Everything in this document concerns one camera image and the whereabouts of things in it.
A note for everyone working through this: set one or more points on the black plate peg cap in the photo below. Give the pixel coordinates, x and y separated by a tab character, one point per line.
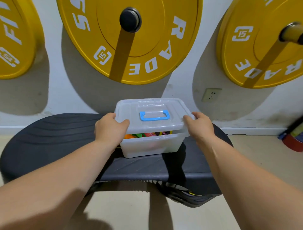
130	20

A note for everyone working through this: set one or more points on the large yellow weight plate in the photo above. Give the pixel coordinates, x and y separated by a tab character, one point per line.
161	47

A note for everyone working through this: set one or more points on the person's right hand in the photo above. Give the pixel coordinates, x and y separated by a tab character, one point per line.
201	127

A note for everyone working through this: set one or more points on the blue plastic piece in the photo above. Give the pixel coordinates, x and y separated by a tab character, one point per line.
154	118

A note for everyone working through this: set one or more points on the black aerobic step platform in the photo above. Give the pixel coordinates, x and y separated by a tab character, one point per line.
57	137

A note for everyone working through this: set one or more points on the person's left forearm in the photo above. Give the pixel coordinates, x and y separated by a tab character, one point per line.
47	189

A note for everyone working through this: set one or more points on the translucent plastic lid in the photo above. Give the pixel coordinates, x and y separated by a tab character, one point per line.
180	113

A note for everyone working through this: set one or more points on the person's right forearm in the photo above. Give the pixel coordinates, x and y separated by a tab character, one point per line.
255	189

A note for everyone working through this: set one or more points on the person's left hand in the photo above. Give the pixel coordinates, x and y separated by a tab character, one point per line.
111	130

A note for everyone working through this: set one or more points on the red fire extinguisher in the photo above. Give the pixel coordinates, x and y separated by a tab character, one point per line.
293	136

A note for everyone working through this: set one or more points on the clear plastic storage bin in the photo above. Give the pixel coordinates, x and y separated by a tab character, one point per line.
151	144

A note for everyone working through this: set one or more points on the white wall socket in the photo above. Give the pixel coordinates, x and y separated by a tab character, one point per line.
211	95

